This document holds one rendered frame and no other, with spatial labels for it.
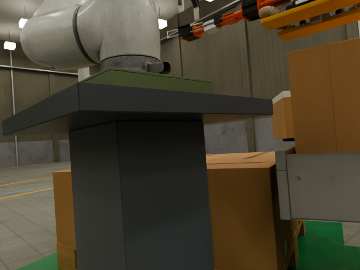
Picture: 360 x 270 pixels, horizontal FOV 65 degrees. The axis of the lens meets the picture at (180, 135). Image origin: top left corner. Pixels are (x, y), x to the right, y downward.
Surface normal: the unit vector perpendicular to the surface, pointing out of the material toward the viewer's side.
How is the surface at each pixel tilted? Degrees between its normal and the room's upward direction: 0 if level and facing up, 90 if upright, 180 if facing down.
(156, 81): 90
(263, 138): 90
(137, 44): 97
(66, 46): 124
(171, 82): 90
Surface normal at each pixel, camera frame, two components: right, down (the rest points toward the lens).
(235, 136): -0.74, 0.04
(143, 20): 0.59, -0.09
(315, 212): -0.47, 0.01
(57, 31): -0.27, 0.10
